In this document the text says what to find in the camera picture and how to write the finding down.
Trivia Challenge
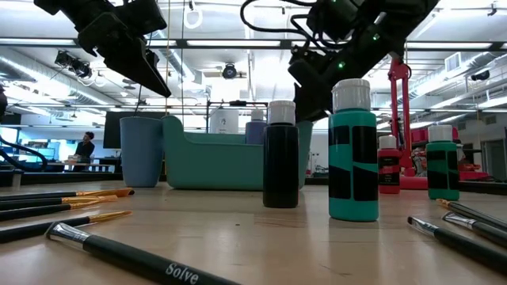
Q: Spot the red shelf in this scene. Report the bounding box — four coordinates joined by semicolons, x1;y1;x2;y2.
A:
410;125;490;182

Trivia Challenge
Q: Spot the black overhead camera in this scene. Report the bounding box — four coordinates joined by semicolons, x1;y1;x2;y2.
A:
221;62;238;80

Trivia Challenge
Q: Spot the blue-grey plastic cup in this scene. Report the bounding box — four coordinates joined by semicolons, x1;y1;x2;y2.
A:
120;116;165;188

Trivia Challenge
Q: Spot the black aluminium table frame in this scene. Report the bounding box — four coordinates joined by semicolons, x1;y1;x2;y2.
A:
0;170;507;196

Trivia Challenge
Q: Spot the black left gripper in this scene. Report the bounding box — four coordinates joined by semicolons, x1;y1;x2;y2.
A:
33;0;173;99

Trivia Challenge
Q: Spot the white hanging ring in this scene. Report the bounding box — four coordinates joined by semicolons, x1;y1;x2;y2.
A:
184;7;204;30

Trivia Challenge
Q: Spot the white bucket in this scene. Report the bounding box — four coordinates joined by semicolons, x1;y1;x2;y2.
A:
208;108;240;135

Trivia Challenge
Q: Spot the black paintbrush Solve print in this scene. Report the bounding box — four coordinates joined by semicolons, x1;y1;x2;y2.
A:
45;221;242;285

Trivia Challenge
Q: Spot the large purple paint bottle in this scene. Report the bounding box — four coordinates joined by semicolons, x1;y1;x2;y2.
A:
245;109;269;146

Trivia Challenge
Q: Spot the black cable loop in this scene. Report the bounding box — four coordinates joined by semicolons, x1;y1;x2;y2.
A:
0;134;49;173

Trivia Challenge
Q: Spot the dark green paint bottle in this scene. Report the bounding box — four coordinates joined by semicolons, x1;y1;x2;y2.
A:
425;124;460;202

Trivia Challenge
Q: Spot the small teal paint bottle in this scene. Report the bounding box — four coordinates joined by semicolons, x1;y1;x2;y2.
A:
327;78;379;222

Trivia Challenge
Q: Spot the small red paint bottle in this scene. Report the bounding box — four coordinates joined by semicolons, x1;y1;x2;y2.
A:
378;135;401;195

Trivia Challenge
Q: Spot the black monitor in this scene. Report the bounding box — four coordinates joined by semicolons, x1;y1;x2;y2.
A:
103;110;167;150

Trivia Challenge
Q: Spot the small black paint bottle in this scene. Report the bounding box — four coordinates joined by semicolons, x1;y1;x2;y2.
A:
262;100;300;209

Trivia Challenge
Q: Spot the teal plastic bin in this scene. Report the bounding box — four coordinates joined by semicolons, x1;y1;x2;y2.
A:
162;115;314;192

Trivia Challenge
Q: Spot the person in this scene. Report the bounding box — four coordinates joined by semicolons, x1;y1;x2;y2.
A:
74;131;97;173

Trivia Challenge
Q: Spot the red desk lamp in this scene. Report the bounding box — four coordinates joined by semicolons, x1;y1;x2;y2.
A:
387;58;429;192

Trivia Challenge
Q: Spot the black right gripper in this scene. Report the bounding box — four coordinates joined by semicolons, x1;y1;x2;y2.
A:
287;38;382;124

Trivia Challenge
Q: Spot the black overhead frame beam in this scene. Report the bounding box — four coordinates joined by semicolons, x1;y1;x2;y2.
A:
0;38;507;51

